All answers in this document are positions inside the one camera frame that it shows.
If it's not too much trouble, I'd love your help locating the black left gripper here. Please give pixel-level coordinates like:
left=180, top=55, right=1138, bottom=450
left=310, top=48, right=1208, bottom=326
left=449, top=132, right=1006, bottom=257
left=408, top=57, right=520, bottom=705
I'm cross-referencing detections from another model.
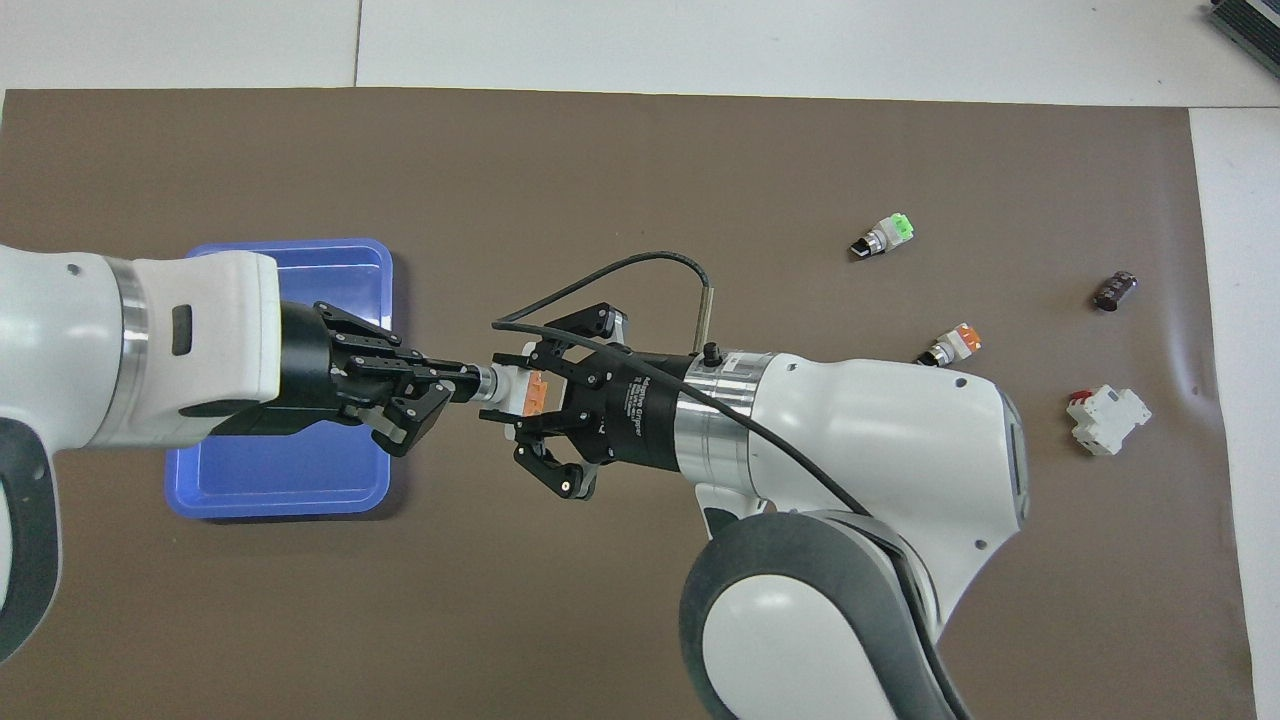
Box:
left=209, top=299, right=480, bottom=459

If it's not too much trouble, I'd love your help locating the grey ribbed device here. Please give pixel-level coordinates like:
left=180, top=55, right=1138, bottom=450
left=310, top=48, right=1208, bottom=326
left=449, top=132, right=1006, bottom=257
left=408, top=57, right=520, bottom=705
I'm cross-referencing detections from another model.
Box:
left=1205, top=0, right=1280, bottom=81

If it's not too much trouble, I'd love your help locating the brown table mat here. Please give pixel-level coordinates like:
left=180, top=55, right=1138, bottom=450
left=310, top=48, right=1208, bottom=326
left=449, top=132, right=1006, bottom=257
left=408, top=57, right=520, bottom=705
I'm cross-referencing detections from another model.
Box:
left=0, top=88, right=1259, bottom=720

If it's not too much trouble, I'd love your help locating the small dark terminal block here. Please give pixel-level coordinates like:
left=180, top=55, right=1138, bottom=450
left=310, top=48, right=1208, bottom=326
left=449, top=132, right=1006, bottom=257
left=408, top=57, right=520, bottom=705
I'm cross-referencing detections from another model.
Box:
left=1093, top=270, right=1141, bottom=312

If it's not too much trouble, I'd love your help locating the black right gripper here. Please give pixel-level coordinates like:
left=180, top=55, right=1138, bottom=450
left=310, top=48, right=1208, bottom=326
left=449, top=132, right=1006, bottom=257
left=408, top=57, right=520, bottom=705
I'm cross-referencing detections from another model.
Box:
left=479, top=302, right=694, bottom=502

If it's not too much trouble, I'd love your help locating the white circuit breaker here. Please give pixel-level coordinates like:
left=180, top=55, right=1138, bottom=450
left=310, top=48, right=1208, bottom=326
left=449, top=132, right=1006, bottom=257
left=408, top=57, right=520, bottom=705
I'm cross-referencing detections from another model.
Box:
left=1066, top=385, right=1153, bottom=457

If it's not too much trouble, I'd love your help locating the blue plastic tray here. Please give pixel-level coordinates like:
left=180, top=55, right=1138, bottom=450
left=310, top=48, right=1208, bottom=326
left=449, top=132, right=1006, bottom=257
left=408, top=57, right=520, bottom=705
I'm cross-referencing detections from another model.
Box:
left=163, top=237, right=396, bottom=521

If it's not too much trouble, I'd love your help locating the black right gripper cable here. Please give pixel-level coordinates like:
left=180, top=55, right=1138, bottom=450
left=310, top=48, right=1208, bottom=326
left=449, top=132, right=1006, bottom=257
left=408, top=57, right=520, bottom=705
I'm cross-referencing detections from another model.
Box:
left=490, top=250, right=976, bottom=720

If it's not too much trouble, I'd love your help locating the selector switch orange green block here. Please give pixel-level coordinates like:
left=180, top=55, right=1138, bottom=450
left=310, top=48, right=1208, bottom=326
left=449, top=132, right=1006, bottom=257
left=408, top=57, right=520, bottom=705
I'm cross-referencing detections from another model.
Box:
left=470, top=362, right=549, bottom=441

